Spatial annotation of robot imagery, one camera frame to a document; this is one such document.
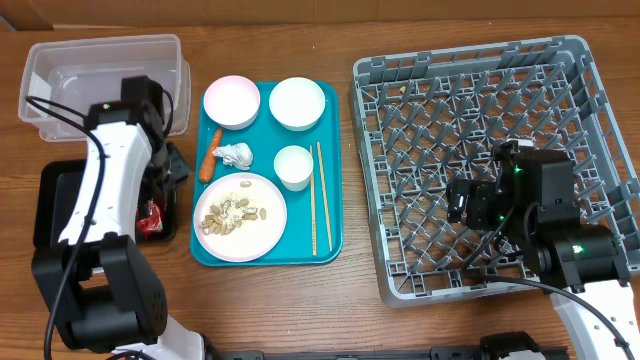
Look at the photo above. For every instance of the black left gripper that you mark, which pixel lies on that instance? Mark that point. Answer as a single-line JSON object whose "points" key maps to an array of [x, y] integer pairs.
{"points": [[178, 171]]}

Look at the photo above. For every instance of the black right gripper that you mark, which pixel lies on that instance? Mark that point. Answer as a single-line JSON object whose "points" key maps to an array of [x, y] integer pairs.
{"points": [[480, 198]]}

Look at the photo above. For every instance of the red snack wrapper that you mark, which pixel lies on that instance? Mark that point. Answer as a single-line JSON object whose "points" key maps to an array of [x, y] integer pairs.
{"points": [[148, 220]]}

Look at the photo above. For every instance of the pink plate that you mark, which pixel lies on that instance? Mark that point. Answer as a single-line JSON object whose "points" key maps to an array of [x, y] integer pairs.
{"points": [[254, 238]]}

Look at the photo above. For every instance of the pink bowl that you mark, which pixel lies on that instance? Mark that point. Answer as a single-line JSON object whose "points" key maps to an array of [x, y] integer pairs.
{"points": [[232, 102]]}

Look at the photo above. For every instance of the white cup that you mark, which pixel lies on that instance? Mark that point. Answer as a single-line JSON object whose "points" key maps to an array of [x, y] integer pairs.
{"points": [[293, 165]]}

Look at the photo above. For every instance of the white bowl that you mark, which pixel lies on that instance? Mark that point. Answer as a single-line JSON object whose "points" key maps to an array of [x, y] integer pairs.
{"points": [[297, 103]]}

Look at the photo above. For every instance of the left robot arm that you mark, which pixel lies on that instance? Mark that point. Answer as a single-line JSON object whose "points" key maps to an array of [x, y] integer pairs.
{"points": [[101, 292]]}

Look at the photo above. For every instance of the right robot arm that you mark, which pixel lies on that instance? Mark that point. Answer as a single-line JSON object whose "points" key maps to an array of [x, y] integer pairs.
{"points": [[581, 266]]}

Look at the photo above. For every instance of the grey dishwasher rack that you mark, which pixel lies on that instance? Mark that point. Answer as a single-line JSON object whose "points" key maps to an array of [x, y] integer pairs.
{"points": [[423, 119]]}

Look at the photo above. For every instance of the orange carrot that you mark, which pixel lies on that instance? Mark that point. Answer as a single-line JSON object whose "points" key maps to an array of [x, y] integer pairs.
{"points": [[208, 163]]}

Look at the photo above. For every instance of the black plastic bin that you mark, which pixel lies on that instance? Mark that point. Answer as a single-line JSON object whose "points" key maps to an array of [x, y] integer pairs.
{"points": [[59, 187]]}

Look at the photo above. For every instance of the teal plastic tray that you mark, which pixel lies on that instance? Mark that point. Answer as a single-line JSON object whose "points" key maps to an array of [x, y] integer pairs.
{"points": [[265, 137]]}

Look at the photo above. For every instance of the clear plastic bin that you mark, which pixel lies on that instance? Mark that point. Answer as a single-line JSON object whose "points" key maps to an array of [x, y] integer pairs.
{"points": [[79, 73]]}

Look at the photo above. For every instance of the left wooden chopstick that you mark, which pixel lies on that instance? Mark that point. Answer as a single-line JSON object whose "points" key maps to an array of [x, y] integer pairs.
{"points": [[313, 205]]}

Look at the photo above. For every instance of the wooden chopstick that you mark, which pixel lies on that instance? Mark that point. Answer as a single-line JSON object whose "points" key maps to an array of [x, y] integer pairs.
{"points": [[313, 205], [325, 197]]}

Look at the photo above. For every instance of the right wooden chopstick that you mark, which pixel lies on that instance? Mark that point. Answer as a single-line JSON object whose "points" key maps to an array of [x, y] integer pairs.
{"points": [[325, 197]]}

